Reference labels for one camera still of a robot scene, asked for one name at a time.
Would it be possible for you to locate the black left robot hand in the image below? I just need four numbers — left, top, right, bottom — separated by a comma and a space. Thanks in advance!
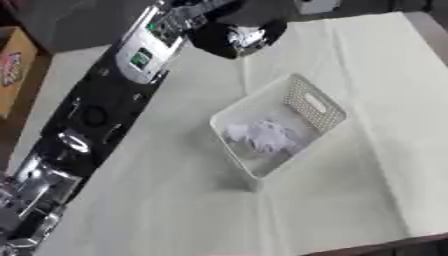
185, 16, 291, 61

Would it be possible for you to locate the white paper ball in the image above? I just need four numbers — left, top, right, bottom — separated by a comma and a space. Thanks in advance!
225, 26, 268, 48
246, 119, 301, 155

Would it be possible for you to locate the white box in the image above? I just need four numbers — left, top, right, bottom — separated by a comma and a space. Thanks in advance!
294, 0, 343, 16

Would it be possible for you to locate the tan cardboard box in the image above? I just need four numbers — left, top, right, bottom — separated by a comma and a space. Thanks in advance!
0, 25, 41, 120

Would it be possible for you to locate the white perforated plastic basket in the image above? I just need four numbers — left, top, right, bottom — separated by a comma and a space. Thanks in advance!
208, 73, 350, 180

